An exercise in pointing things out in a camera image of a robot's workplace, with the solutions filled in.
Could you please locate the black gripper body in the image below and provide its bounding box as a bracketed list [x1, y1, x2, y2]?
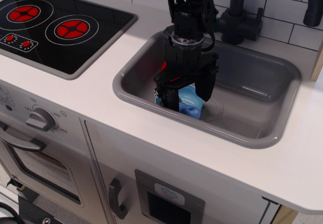
[154, 26, 219, 98]

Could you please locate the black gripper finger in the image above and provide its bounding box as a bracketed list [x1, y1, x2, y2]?
[195, 74, 216, 102]
[159, 88, 179, 111]

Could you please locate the blue handled grey spoon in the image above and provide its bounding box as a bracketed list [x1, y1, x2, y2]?
[179, 102, 201, 119]

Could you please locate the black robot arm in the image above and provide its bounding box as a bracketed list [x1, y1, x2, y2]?
[153, 0, 219, 111]

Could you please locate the light blue bowl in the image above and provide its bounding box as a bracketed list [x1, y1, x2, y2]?
[154, 83, 204, 120]

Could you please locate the grey toy sink basin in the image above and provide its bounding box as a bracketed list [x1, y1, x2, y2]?
[113, 32, 301, 149]

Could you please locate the red toy strawberry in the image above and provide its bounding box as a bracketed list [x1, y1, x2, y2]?
[160, 61, 181, 82]

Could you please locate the dark green toy cucumber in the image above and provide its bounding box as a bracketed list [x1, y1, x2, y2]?
[211, 17, 220, 32]

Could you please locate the dark grey toy faucet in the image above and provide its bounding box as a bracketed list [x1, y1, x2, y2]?
[215, 0, 322, 49]

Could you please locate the grey dispenser panel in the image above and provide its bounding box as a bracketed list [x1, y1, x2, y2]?
[135, 170, 205, 224]

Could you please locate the black toy stove top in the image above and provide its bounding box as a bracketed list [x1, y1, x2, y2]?
[1, 0, 137, 80]

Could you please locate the grey oven knob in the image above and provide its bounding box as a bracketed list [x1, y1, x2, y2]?
[25, 108, 56, 132]

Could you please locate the toy oven door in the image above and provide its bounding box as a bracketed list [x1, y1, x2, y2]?
[1, 121, 108, 223]

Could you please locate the grey cabinet door handle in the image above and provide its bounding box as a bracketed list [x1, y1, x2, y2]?
[108, 179, 128, 220]

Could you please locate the grey oven door handle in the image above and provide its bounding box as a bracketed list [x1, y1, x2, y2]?
[1, 122, 46, 152]

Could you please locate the black cable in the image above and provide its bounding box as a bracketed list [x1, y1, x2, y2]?
[0, 201, 20, 224]

